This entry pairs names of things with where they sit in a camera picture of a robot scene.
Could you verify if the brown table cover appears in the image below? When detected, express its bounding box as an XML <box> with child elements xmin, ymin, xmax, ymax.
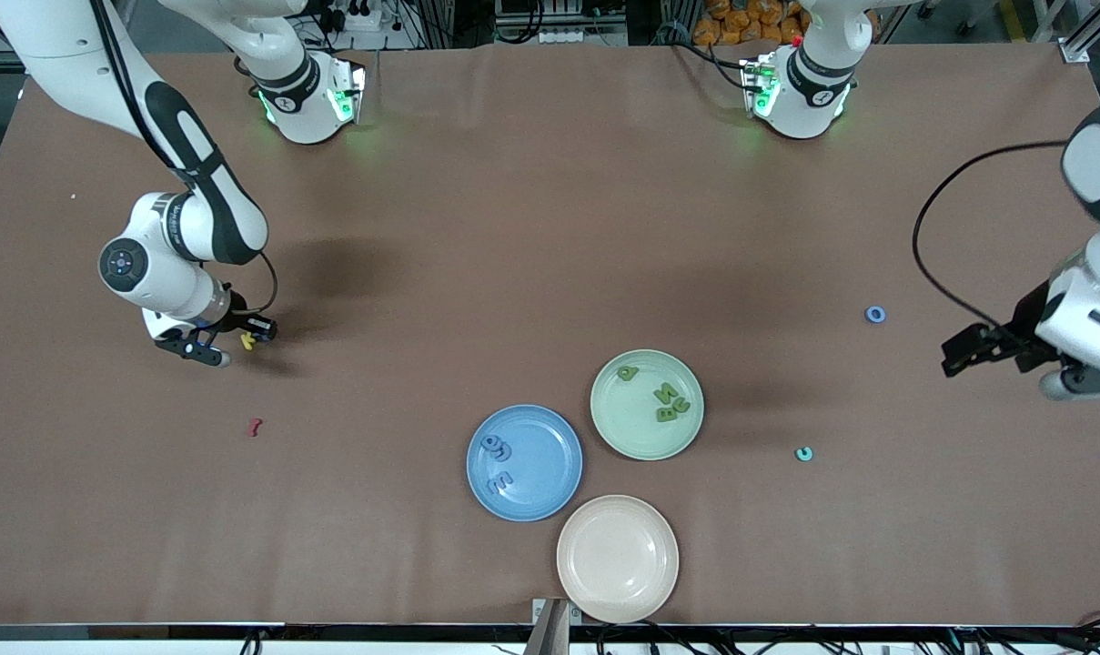
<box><xmin>0</xmin><ymin>41</ymin><xmax>1100</xmax><ymax>629</ymax></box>

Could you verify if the blue plate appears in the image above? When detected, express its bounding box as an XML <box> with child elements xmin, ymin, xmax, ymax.
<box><xmin>466</xmin><ymin>404</ymin><xmax>584</xmax><ymax>523</ymax></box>

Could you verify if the power strip with plugs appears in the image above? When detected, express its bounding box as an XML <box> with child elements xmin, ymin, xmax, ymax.
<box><xmin>327</xmin><ymin>0</ymin><xmax>382</xmax><ymax>33</ymax></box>

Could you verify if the green plate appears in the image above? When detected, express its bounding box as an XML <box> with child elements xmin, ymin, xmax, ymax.
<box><xmin>590</xmin><ymin>348</ymin><xmax>705</xmax><ymax>461</ymax></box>

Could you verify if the bag of oranges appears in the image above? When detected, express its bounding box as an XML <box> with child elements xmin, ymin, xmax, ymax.
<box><xmin>692</xmin><ymin>0</ymin><xmax>810</xmax><ymax>46</ymax></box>

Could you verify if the beige plate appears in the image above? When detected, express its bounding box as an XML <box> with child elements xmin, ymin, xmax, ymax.
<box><xmin>556</xmin><ymin>494</ymin><xmax>680</xmax><ymax>625</ymax></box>

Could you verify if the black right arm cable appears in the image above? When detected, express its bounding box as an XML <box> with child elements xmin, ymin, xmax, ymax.
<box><xmin>90</xmin><ymin>0</ymin><xmax>279</xmax><ymax>319</ymax></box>

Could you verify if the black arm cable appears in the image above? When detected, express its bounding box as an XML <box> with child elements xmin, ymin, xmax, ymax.
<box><xmin>912</xmin><ymin>139</ymin><xmax>1069</xmax><ymax>330</ymax></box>
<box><xmin>90</xmin><ymin>0</ymin><xmax>279</xmax><ymax>319</ymax></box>

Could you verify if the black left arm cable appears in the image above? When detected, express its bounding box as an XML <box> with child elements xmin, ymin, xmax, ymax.
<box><xmin>912</xmin><ymin>139</ymin><xmax>1069</xmax><ymax>330</ymax></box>

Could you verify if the metal table edge rail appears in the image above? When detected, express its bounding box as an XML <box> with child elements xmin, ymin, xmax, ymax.
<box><xmin>0</xmin><ymin>622</ymin><xmax>1100</xmax><ymax>643</ymax></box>

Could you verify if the metal bracket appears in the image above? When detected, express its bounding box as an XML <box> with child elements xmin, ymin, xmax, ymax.
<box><xmin>524</xmin><ymin>598</ymin><xmax>583</xmax><ymax>655</ymax></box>

